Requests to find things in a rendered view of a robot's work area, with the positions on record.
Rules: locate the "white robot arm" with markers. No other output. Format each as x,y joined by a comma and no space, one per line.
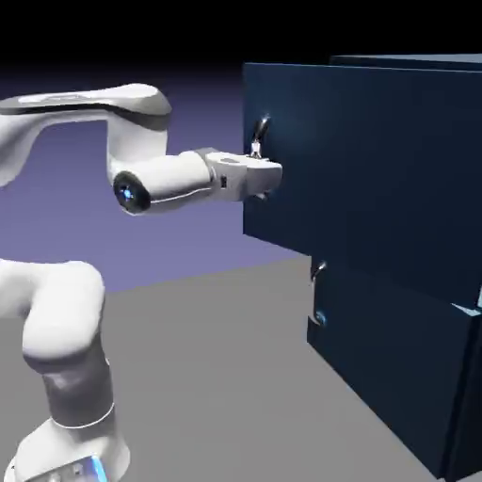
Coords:
139,150

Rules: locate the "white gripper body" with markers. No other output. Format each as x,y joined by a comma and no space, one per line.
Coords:
263,175

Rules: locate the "dark blue cabinet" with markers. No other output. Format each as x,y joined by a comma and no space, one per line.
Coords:
469,414

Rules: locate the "dark blue wide cabinet door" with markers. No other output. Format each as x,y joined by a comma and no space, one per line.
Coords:
376,169

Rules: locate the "dark blue narrow cabinet door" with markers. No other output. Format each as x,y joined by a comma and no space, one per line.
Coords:
376,357

